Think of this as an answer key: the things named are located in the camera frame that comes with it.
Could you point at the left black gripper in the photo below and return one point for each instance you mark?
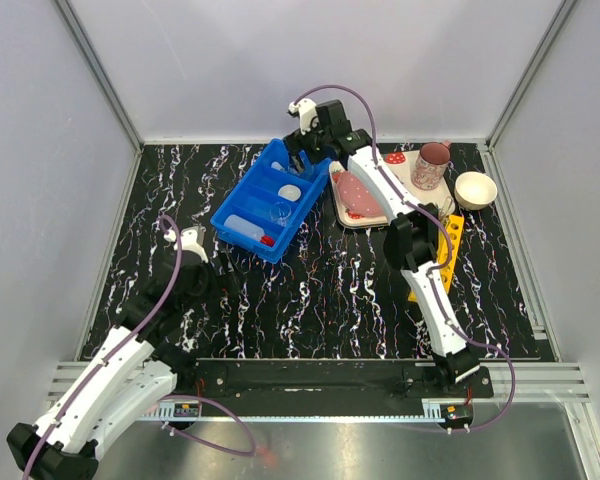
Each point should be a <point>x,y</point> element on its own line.
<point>227,284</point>

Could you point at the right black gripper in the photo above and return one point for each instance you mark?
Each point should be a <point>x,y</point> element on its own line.
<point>297,142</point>

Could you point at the small white dish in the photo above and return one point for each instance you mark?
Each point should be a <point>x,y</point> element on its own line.
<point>290,192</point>

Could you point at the white wash bottle red cap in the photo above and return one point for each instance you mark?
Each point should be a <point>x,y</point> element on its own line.
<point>248,229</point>

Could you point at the small glass beaker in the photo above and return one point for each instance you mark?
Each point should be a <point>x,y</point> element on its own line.
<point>280,213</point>

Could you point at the blue compartment bin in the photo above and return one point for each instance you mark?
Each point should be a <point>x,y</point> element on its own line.
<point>254,194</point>

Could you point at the glass test tube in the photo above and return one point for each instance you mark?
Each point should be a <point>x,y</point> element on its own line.
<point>448,207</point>

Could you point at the yellow test tube rack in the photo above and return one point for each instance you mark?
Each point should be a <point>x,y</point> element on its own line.
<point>454,226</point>

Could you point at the glass flask with stopper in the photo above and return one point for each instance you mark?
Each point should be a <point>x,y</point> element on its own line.
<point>305,174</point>

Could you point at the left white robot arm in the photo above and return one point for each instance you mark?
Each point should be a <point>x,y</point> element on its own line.
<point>135,369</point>

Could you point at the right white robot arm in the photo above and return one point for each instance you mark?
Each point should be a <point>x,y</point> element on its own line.
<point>412,238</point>

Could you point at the pink polka dot plate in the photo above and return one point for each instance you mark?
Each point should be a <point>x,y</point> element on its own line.
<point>356,197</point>

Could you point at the strawberry print tray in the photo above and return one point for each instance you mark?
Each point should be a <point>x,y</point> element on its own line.
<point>400,163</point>

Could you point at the pink ghost print mug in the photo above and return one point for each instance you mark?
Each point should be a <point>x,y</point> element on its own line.
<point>431,164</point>

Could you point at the white ceramic bowl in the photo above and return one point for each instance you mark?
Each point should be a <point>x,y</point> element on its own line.
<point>474,190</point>

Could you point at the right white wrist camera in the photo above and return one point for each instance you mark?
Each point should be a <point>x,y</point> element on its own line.
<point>305,110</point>

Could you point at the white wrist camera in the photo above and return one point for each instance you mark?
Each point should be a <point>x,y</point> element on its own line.
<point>305,110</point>
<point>191,240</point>

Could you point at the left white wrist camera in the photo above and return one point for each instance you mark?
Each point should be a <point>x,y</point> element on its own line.
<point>191,240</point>

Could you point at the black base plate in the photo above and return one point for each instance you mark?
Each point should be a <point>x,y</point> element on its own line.
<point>328,388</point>

